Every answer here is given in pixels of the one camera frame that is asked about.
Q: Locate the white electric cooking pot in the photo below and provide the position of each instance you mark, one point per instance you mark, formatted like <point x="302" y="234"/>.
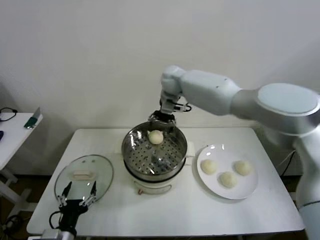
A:
<point x="152" y="184"/>

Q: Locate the dark blue object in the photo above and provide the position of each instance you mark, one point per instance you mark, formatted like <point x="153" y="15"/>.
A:
<point x="1" y="136"/>

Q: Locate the white round plate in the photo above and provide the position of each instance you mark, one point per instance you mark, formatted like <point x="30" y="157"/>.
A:
<point x="230" y="155"/>

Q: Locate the perforated steel steamer basket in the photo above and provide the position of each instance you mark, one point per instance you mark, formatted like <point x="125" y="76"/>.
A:
<point x="140" y="150"/>

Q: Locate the white side table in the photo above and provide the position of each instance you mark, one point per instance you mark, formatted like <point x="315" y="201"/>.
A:
<point x="15" y="140"/>

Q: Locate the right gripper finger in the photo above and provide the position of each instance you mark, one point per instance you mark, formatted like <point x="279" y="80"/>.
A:
<point x="153" y="122"/>
<point x="172" y="126"/>

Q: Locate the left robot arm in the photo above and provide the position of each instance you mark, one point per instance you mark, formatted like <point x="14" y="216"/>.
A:
<point x="67" y="235"/>

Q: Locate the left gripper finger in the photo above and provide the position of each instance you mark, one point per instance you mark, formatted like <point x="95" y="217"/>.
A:
<point x="64" y="196"/>
<point x="90" y="197"/>

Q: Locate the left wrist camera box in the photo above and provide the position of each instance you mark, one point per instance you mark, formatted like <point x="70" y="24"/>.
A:
<point x="48" y="235"/>

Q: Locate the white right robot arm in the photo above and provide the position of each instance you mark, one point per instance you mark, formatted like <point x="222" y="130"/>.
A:
<point x="212" y="87"/>

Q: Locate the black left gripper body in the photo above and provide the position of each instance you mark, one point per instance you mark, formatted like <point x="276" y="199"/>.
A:
<point x="72" y="212"/>

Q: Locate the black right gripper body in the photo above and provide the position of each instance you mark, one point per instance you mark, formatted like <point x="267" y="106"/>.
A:
<point x="163" y="116"/>

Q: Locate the white steamed baozi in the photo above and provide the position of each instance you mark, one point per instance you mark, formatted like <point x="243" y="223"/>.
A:
<point x="209" y="167"/>
<point x="155" y="138"/>
<point x="228" y="179"/>
<point x="242" y="167"/>

